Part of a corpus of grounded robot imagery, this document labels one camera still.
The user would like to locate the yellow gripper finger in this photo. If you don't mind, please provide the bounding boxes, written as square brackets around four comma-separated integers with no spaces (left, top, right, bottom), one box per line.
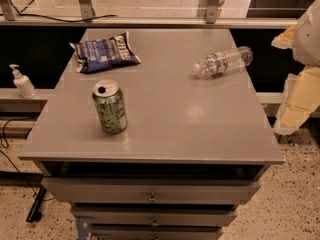
[273,66,320,135]
[271,24,296,49]

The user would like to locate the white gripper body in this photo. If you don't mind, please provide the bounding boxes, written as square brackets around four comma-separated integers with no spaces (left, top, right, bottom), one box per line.
[292,0,320,66]

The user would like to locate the clear plastic water bottle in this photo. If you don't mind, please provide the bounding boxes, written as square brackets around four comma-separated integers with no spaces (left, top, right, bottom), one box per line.
[193,46,253,79]

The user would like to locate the white pump lotion bottle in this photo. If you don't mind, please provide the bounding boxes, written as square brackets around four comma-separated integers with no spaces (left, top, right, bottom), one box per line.
[9,64,37,99]

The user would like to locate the grey drawer cabinet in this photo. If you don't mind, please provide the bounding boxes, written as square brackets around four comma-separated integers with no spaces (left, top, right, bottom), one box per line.
[18,28,285,240]

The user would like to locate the green soda can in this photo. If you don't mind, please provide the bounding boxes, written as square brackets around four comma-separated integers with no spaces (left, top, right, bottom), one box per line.
[92,79,127,134]

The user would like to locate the blue chip bag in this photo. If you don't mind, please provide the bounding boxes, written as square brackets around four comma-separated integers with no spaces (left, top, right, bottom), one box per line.
[70,32,141,74]

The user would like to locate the top grey drawer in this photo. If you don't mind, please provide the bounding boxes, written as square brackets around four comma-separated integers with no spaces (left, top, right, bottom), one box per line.
[42,178,260,205]

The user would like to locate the grey drawer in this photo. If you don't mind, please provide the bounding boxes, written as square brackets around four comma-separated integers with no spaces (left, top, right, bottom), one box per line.
[42,178,260,205]
[71,206,237,227]
[89,225,222,240]

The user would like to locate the bottom grey drawer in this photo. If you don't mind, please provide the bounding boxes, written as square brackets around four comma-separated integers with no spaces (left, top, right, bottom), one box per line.
[89,225,222,240]

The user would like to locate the middle grey drawer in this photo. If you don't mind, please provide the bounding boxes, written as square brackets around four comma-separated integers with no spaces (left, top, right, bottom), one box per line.
[71,206,237,227]

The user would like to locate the grey metal railing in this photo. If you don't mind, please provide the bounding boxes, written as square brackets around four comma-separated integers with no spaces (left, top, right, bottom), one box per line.
[0,0,314,29]

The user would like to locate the black cable on ledge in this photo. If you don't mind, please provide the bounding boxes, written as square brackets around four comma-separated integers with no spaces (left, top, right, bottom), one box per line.
[0,0,118,23]

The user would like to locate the black floor bracket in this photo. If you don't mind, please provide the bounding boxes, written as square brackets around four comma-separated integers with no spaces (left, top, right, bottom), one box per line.
[26,187,46,223]

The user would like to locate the black floor cable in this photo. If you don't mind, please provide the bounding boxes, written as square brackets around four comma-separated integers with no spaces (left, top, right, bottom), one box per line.
[0,117,56,202]

